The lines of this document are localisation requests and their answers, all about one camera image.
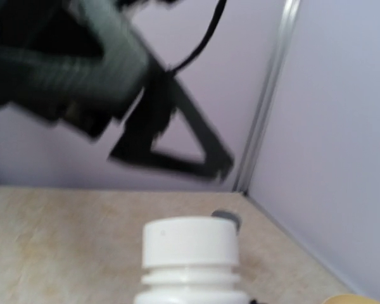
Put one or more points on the white bottle cap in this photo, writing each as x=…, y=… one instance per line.
x=190, y=241

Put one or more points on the small white pill bottle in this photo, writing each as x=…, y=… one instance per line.
x=192, y=284

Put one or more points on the left aluminium frame post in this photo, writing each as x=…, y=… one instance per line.
x=277, y=56

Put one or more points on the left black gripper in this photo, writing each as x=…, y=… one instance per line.
x=208, y=81

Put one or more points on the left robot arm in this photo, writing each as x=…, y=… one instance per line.
x=84, y=63

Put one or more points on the orange pill bottle grey cap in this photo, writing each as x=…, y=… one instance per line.
x=228, y=215

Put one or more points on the beige round plate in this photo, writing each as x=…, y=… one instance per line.
x=346, y=299

